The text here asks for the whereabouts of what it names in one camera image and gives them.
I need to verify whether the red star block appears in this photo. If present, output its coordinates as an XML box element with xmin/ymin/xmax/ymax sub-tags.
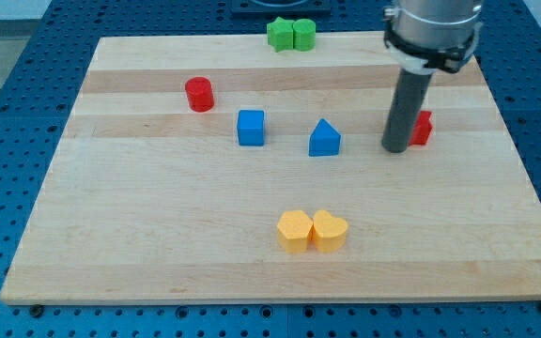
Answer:
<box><xmin>409</xmin><ymin>111</ymin><xmax>433</xmax><ymax>146</ymax></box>

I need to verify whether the wooden board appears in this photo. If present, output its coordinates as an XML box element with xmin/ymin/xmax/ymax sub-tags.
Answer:
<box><xmin>0</xmin><ymin>32</ymin><xmax>541</xmax><ymax>305</ymax></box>

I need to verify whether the green star block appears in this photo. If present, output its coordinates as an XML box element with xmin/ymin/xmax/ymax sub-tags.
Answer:
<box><xmin>266</xmin><ymin>17</ymin><xmax>295</xmax><ymax>53</ymax></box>

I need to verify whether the yellow hexagon block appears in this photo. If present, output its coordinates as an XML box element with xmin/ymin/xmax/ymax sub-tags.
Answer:
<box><xmin>277</xmin><ymin>210</ymin><xmax>313</xmax><ymax>254</ymax></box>

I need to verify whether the green cylinder block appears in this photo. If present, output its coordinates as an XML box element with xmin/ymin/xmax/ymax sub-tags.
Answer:
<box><xmin>292</xmin><ymin>19</ymin><xmax>317</xmax><ymax>52</ymax></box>

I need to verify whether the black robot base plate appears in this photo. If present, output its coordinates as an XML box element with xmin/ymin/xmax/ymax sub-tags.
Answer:
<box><xmin>227</xmin><ymin>0</ymin><xmax>332</xmax><ymax>15</ymax></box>

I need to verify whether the yellow heart block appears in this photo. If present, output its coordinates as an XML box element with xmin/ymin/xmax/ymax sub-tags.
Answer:
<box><xmin>312</xmin><ymin>209</ymin><xmax>349</xmax><ymax>253</ymax></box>

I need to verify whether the red cylinder block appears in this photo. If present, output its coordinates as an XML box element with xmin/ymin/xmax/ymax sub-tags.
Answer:
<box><xmin>184</xmin><ymin>77</ymin><xmax>215</xmax><ymax>113</ymax></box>

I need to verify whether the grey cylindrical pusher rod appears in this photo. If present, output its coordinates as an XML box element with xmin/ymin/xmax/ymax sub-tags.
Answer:
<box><xmin>381</xmin><ymin>69</ymin><xmax>432</xmax><ymax>153</ymax></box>

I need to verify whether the blue cube block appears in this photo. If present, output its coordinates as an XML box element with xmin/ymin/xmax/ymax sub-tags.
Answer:
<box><xmin>237</xmin><ymin>110</ymin><xmax>265</xmax><ymax>146</ymax></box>

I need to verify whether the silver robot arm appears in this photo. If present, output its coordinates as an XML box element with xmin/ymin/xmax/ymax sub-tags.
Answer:
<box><xmin>383</xmin><ymin>0</ymin><xmax>483</xmax><ymax>76</ymax></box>

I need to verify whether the blue triangle block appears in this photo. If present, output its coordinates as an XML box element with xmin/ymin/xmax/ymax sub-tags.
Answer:
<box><xmin>308</xmin><ymin>118</ymin><xmax>341</xmax><ymax>157</ymax></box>

